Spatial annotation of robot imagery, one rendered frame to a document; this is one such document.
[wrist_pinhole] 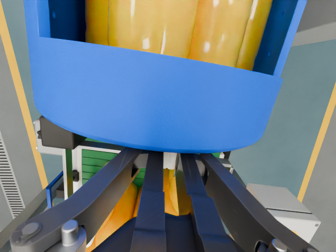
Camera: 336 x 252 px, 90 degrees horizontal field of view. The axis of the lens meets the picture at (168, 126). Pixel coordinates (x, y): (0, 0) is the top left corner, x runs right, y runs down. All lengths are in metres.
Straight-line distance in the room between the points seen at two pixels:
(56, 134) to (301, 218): 0.52
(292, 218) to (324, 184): 1.89
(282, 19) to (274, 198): 0.34
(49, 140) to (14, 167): 1.65
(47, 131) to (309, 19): 0.95
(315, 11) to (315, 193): 1.78
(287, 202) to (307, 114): 1.41
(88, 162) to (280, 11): 0.53
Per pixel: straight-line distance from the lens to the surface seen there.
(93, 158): 0.55
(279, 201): 0.46
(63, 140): 0.43
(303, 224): 0.45
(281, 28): 0.26
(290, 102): 1.70
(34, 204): 0.76
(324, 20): 0.88
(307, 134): 1.90
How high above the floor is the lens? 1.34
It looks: 71 degrees down
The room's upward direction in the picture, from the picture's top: 177 degrees clockwise
